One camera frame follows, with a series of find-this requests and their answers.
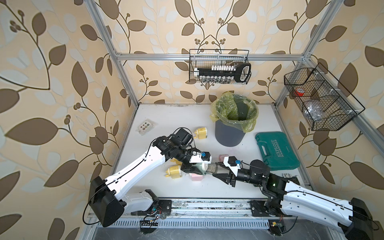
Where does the yellow sharpener far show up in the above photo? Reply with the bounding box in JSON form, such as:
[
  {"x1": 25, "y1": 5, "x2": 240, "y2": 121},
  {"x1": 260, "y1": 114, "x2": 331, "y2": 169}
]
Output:
[{"x1": 194, "y1": 127, "x2": 208, "y2": 140}]

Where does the yellow sharpener near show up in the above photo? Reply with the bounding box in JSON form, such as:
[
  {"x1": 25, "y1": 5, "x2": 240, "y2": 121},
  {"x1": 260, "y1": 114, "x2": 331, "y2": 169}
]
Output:
[{"x1": 165, "y1": 165, "x2": 182, "y2": 179}]

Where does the green pencil sharpener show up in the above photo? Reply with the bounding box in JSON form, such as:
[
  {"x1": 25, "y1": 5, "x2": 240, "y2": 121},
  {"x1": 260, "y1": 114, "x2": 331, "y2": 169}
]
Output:
[{"x1": 193, "y1": 163, "x2": 209, "y2": 175}]

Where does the clear plastic bag in basket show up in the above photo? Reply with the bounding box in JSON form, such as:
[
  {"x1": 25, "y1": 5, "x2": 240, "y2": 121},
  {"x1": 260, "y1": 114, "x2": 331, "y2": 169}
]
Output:
[{"x1": 304, "y1": 100, "x2": 325, "y2": 121}]

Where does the pink sharpener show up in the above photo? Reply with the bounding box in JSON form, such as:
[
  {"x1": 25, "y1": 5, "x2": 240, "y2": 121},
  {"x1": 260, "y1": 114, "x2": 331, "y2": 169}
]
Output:
[{"x1": 190, "y1": 174, "x2": 204, "y2": 182}]

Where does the right wire basket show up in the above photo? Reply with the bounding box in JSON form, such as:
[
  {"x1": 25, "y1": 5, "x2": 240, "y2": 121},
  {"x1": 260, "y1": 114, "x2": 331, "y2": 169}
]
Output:
[{"x1": 284, "y1": 63, "x2": 366, "y2": 131}]

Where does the clear green-sharpener tray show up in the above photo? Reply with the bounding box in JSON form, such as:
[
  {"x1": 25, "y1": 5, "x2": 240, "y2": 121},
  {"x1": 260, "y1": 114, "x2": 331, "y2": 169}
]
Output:
[{"x1": 206, "y1": 163, "x2": 218, "y2": 175}]

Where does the green plastic tool case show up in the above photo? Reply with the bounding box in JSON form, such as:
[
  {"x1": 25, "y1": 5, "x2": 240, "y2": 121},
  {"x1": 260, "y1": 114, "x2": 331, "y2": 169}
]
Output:
[{"x1": 255, "y1": 132, "x2": 301, "y2": 171}]

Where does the wire basket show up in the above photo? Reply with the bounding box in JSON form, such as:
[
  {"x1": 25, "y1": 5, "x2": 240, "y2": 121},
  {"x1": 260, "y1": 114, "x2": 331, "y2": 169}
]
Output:
[
  {"x1": 284, "y1": 63, "x2": 366, "y2": 131},
  {"x1": 189, "y1": 49, "x2": 252, "y2": 85}
]

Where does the white button box in bag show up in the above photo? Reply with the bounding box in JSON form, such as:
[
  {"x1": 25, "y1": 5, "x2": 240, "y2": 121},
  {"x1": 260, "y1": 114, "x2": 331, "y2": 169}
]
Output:
[{"x1": 136, "y1": 119, "x2": 158, "y2": 136}]

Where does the yellow-green bin liner bag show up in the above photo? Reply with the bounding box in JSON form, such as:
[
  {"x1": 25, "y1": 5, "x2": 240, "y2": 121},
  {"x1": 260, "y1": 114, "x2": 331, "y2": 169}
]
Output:
[{"x1": 210, "y1": 92, "x2": 259, "y2": 133}]

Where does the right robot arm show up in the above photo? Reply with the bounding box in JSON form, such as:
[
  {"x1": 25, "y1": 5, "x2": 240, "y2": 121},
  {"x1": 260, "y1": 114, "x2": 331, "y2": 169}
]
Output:
[{"x1": 208, "y1": 157, "x2": 377, "y2": 240}]

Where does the socket set in basket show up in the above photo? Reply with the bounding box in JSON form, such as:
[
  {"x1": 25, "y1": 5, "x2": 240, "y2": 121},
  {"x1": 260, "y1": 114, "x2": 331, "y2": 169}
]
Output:
[{"x1": 192, "y1": 63, "x2": 252, "y2": 85}]

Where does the back wire basket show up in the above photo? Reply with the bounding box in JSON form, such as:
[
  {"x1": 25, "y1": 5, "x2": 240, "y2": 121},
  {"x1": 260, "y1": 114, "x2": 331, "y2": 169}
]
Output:
[{"x1": 189, "y1": 49, "x2": 252, "y2": 85}]

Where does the pink shavings tray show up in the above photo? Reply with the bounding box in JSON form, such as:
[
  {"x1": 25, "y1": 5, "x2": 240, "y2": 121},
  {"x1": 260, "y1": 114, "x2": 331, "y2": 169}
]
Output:
[{"x1": 219, "y1": 154, "x2": 229, "y2": 162}]

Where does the red tape roll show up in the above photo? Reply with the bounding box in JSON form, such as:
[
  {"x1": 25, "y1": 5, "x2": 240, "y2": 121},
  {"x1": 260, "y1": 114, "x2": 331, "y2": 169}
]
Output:
[{"x1": 294, "y1": 88, "x2": 306, "y2": 97}]

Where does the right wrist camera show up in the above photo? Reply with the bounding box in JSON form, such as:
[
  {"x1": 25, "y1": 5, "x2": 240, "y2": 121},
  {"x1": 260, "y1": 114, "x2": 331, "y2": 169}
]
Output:
[{"x1": 223, "y1": 156, "x2": 242, "y2": 177}]

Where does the grey trash bin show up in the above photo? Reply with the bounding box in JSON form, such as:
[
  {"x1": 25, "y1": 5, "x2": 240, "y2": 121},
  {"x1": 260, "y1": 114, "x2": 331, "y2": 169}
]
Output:
[{"x1": 215, "y1": 121, "x2": 245, "y2": 147}]

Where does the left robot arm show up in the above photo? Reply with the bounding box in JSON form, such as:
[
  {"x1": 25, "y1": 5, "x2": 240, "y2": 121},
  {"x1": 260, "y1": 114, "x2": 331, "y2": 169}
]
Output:
[{"x1": 87, "y1": 128, "x2": 212, "y2": 227}]

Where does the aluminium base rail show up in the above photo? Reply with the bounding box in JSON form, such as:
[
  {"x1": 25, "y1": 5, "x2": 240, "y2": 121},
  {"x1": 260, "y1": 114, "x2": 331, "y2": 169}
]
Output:
[{"x1": 87, "y1": 197, "x2": 331, "y2": 220}]

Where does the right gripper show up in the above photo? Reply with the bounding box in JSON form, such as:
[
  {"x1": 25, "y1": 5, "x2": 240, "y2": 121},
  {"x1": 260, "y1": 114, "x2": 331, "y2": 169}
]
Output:
[{"x1": 213, "y1": 160, "x2": 263, "y2": 187}]

